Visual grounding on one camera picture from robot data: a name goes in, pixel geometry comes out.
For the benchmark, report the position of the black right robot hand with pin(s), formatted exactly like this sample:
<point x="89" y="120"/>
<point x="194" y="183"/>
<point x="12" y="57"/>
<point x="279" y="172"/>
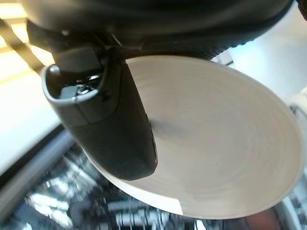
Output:
<point x="115" y="134"/>

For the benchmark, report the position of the white round plate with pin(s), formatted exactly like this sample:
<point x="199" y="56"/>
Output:
<point x="211" y="134"/>

